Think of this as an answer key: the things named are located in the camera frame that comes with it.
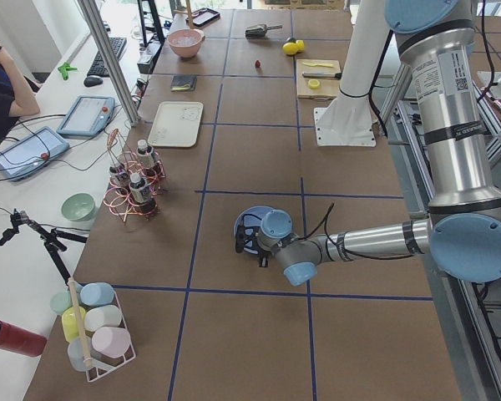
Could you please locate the blue teach pendant near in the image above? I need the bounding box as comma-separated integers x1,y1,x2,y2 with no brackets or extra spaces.
0,126,69,181

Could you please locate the grey folded cloth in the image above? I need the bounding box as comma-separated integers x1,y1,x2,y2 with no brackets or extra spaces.
170,74,197,92

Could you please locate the wooden cutting board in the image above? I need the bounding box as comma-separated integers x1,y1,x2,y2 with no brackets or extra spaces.
296,59,342,99

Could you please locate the black keyboard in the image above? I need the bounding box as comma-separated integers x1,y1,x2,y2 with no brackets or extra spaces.
86,36,129,79

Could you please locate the steel rod black tip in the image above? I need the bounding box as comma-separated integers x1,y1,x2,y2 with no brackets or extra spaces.
302,72,342,80

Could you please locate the water bottle right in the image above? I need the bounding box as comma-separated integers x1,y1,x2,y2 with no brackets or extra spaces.
109,158,129,195

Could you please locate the half lemon slice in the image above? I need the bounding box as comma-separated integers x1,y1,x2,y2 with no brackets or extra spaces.
307,79,321,90

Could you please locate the white plastic cup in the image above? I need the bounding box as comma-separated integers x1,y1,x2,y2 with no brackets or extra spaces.
84,305,122,332

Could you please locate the black computer mouse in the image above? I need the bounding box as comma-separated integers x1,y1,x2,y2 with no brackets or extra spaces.
83,75,104,88

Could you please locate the water bottle left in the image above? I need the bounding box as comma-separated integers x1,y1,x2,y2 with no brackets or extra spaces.
137,140,156,176

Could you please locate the seated person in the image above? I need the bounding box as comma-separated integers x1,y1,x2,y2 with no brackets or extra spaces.
0,44,40,143

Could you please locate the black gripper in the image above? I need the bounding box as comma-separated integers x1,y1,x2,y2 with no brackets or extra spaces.
235,224,269,267

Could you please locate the water bottle front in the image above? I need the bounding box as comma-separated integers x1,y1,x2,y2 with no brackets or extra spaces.
129,172,157,216

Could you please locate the yellow lemon oval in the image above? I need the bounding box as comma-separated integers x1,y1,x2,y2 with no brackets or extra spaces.
295,39,306,53

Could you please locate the water bottle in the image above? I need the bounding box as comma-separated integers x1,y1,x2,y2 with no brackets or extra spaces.
129,172,157,216
109,158,129,195
137,140,156,176

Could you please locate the blue teach pendant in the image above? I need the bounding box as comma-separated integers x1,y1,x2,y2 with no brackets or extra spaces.
57,95,116,138
0,126,69,181

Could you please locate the cream bear tray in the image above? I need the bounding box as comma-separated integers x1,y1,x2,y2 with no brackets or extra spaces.
147,101,204,148

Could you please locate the pink ice bowl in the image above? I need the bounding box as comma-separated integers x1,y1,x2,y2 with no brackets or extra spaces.
167,29,205,58

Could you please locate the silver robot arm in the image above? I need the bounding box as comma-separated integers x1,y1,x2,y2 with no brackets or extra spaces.
235,1,501,286

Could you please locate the blue teach pendant far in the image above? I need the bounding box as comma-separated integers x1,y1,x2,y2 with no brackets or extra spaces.
57,95,116,138

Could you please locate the black camera tripod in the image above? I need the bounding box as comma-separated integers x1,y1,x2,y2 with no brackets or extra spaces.
0,210,89,287

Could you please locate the copper wire bottle rack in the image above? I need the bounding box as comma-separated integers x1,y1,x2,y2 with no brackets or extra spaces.
103,129,166,221

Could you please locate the red cylinder can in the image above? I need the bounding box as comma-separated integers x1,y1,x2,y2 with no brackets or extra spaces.
0,320,47,357

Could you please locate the yellow plastic cup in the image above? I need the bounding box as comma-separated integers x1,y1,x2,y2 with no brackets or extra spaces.
61,307,79,343

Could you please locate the yellow plastic knife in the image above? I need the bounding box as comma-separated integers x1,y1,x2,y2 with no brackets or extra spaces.
301,61,334,68

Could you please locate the aluminium frame post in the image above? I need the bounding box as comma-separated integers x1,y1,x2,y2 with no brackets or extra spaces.
78,0,139,127

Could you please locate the yellow lemon round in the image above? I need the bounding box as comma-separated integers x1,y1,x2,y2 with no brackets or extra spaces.
282,42,299,56

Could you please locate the green bowl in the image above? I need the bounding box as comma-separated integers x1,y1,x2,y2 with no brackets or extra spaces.
61,193,96,222

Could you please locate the white wire cup rack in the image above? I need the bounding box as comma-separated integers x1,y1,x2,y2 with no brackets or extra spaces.
67,278,136,383

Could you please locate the green clamp tool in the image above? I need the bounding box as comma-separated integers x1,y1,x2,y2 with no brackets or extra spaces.
58,62,78,80

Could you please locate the metal ice scoop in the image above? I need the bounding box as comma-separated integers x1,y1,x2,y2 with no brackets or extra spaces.
245,23,283,38

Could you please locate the blue plastic cup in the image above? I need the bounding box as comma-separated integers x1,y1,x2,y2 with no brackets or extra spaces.
80,282,114,307

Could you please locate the pink plastic cup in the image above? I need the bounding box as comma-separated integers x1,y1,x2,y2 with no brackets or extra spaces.
91,327,131,358

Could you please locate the blue ceramic plate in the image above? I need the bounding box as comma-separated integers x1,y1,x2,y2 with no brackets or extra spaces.
233,206,273,237

